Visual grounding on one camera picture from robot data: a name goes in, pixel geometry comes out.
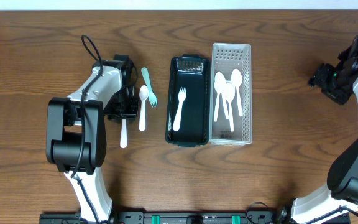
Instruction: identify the white plastic spoon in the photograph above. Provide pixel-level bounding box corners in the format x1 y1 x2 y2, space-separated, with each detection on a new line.
139 85 149 131
221 92 229 119
214 72 226 122
223 83 235 132
231 69 242 116

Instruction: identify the light blue plastic fork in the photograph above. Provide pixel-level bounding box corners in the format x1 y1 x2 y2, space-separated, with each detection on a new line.
141 67 158 108

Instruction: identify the white plastic fork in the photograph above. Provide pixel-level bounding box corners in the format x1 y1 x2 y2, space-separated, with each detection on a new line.
173 87 187 131
120 119 127 149

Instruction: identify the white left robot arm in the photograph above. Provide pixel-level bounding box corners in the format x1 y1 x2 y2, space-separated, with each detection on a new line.
39 54 138 223

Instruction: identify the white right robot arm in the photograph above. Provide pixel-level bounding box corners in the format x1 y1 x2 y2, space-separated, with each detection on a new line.
276 35 358 223

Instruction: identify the black plastic basket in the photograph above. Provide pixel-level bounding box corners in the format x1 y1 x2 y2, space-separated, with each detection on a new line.
165 54 211 147

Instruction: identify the clear plastic basket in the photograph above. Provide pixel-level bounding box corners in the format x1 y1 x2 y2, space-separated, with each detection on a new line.
209 43 252 146

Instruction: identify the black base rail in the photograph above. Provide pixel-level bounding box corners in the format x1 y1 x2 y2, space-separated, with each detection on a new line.
39 210 351 224

